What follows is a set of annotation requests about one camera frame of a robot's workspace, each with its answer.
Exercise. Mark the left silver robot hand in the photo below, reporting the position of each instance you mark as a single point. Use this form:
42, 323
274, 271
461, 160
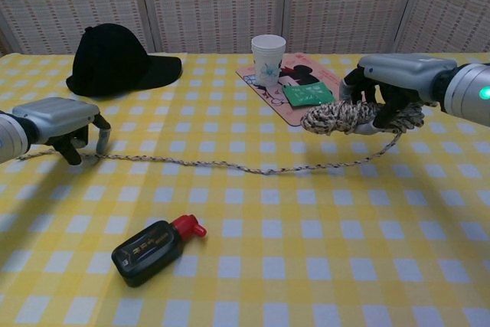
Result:
53, 116

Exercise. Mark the black baseball cap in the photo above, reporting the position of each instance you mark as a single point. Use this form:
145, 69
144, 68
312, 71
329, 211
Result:
107, 63

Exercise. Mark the black ink bottle red cap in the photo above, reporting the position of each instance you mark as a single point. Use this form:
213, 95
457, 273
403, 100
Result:
147, 252

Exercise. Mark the woven bamboo folding screen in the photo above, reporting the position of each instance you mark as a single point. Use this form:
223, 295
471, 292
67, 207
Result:
214, 1

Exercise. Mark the white paper cup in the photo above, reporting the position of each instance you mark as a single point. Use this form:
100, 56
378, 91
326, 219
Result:
268, 59

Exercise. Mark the pink cartoon mouse pad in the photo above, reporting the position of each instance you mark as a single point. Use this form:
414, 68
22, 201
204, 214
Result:
294, 70

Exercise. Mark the green sachet packet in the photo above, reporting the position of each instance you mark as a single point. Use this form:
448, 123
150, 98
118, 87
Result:
308, 95

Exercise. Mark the yellow checked tablecloth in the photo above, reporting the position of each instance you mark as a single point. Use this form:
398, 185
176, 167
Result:
306, 227

